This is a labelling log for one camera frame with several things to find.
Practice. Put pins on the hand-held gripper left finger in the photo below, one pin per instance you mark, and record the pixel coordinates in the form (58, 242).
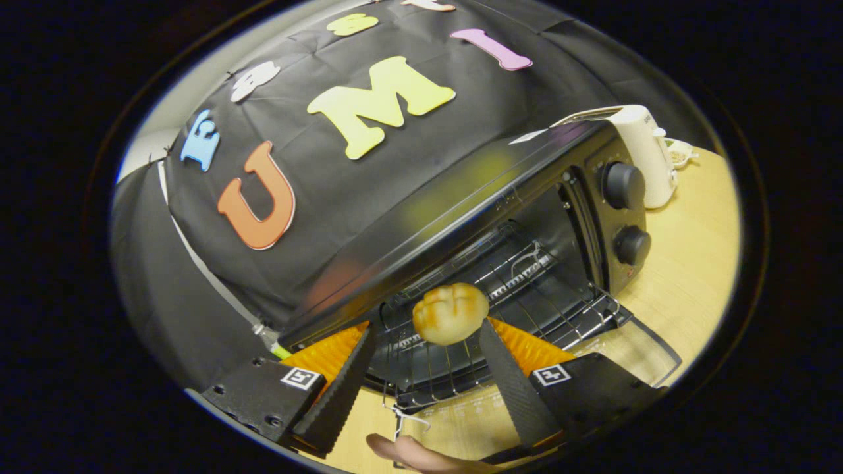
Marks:
(342, 395)

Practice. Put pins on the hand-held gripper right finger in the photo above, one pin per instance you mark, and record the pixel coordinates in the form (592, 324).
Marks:
(517, 395)

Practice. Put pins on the golden bread bun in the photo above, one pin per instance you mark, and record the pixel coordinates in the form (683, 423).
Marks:
(451, 313)

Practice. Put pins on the black toaster oven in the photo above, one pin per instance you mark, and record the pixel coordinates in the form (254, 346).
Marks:
(461, 197)

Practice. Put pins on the white pop-up toaster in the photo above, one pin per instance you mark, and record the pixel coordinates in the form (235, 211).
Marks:
(649, 158)

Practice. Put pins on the green label drink bottle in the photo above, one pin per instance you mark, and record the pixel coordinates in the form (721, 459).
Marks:
(270, 339)

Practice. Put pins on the black backdrop cloth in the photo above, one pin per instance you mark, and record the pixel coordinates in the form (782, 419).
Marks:
(329, 197)

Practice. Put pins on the white divided snack tray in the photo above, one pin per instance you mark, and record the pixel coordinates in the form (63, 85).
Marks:
(678, 155)

